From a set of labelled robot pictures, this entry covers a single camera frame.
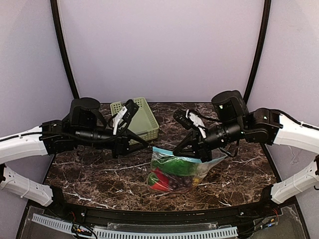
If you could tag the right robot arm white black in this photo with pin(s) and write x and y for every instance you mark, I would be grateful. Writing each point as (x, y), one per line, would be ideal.
(235, 122)

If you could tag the beige plastic basket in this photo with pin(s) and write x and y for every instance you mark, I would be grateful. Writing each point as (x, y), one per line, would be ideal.
(144, 123)

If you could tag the dark red grapes bunch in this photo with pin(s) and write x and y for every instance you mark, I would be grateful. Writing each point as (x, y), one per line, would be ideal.
(180, 183)

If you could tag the black frame post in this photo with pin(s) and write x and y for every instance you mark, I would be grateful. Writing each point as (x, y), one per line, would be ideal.
(259, 49)
(62, 48)

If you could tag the black curved front rail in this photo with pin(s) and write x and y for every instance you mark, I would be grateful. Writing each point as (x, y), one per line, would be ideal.
(242, 216)

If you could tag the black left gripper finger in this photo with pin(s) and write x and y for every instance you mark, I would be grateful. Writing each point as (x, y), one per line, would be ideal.
(134, 140)
(135, 149)

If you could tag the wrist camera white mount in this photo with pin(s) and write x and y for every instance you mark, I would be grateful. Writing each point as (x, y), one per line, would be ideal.
(125, 115)
(190, 119)

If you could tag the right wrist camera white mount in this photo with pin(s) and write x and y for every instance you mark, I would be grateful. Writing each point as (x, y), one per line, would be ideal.
(190, 119)

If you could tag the orange red chili pepper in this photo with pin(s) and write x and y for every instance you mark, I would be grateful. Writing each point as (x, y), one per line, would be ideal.
(158, 181)

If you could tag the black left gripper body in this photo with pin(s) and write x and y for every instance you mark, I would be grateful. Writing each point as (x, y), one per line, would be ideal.
(119, 143)

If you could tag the clear zip top bag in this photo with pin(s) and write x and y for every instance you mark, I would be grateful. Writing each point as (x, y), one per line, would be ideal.
(203, 168)

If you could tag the green bok choy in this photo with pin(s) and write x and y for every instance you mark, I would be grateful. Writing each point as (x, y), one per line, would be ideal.
(175, 166)

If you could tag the right black frame post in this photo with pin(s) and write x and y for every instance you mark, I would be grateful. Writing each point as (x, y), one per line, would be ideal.
(259, 49)

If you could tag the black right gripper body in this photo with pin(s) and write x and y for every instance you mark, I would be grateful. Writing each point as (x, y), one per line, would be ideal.
(202, 143)

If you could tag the left black frame post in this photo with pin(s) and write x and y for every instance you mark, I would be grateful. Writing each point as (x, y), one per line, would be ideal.
(62, 48)

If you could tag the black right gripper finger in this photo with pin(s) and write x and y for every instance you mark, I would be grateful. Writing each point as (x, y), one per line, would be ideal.
(189, 155)
(186, 145)

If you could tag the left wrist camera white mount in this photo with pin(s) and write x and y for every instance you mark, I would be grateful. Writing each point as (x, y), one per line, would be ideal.
(125, 115)

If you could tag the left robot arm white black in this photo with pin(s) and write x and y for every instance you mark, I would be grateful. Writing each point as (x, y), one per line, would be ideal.
(84, 125)

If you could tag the white slotted cable duct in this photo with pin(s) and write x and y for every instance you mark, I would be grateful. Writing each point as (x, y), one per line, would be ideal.
(126, 231)

